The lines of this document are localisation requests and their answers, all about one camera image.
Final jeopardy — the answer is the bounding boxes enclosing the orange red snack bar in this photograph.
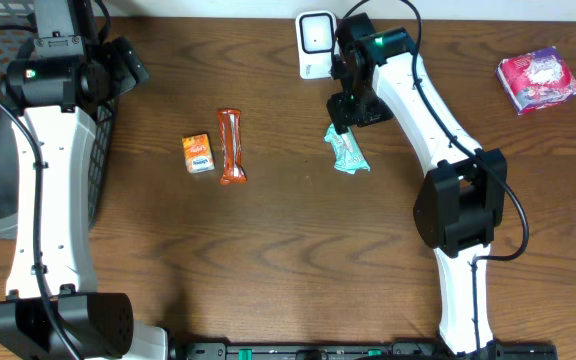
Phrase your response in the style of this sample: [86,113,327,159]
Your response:
[217,109,247,185]

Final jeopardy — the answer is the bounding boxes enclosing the black right camera cable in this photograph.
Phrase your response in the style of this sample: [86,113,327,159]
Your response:
[337,0,531,357]

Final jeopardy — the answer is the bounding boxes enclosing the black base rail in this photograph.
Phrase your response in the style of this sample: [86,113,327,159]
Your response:
[168,341,558,360]

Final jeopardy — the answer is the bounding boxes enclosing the black left camera cable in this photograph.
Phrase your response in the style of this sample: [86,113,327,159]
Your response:
[0,24,87,360]

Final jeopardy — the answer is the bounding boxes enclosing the small orange box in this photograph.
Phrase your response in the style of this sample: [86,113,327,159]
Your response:
[182,134,214,174]

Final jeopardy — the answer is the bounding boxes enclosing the black camera cable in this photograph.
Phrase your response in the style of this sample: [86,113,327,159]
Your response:
[0,24,87,360]
[337,0,531,357]

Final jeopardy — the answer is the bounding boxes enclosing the teal snack wrapper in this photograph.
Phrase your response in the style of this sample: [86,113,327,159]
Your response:
[324,124,371,175]

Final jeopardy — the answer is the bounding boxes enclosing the purple snack packet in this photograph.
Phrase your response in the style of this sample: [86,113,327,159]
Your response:
[495,46,576,115]

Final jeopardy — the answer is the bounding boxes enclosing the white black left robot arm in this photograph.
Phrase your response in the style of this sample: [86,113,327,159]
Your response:
[0,1,174,360]

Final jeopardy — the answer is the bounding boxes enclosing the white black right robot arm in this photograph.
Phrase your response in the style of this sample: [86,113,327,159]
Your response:
[326,13,507,356]

